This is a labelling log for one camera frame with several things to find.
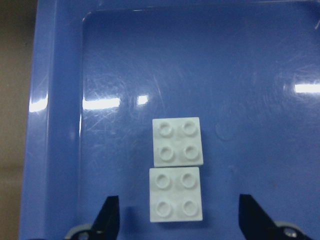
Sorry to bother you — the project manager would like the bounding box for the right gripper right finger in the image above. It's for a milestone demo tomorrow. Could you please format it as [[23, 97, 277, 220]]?
[[238, 194, 275, 240]]

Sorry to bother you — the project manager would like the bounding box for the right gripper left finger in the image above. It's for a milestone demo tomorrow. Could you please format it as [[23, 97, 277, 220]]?
[[90, 195, 120, 240]]

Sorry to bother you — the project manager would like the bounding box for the white block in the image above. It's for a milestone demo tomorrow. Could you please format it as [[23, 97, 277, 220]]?
[[152, 117, 204, 168], [149, 167, 203, 223]]

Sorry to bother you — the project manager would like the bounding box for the blue plastic tray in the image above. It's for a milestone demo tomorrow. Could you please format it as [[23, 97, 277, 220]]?
[[19, 0, 320, 240]]

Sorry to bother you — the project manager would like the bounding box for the brown paper table cover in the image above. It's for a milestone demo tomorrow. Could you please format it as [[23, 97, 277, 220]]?
[[0, 0, 37, 240]]

